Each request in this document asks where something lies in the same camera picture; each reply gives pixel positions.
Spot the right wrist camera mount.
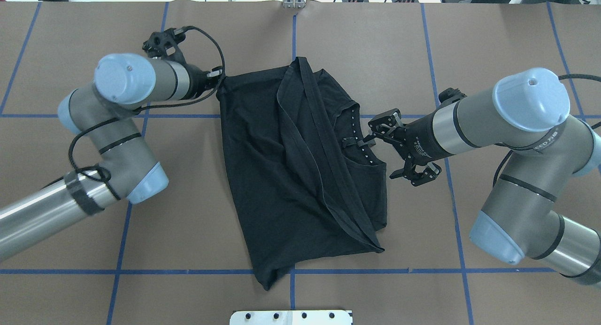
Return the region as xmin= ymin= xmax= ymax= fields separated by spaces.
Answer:
xmin=438 ymin=87 xmax=466 ymax=108

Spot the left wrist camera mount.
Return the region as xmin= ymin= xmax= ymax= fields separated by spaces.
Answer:
xmin=142 ymin=28 xmax=187 ymax=64

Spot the brown paper table cover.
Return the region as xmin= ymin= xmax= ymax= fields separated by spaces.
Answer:
xmin=1 ymin=0 xmax=600 ymax=325

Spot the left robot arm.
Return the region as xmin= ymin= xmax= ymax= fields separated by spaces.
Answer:
xmin=1 ymin=53 xmax=226 ymax=261

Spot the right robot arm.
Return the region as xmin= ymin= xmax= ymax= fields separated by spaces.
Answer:
xmin=359 ymin=68 xmax=601 ymax=288

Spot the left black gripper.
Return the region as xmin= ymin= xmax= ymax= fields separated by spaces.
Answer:
xmin=186 ymin=64 xmax=223 ymax=98

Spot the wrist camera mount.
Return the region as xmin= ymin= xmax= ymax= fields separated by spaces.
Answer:
xmin=142 ymin=28 xmax=187 ymax=64
xmin=438 ymin=87 xmax=466 ymax=108

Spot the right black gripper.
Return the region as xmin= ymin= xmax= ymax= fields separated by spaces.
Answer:
xmin=368 ymin=108 xmax=441 ymax=186

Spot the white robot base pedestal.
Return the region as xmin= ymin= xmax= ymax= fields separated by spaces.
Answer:
xmin=229 ymin=310 xmax=354 ymax=325

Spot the black printed t-shirt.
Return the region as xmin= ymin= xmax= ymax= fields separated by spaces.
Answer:
xmin=217 ymin=57 xmax=388 ymax=291

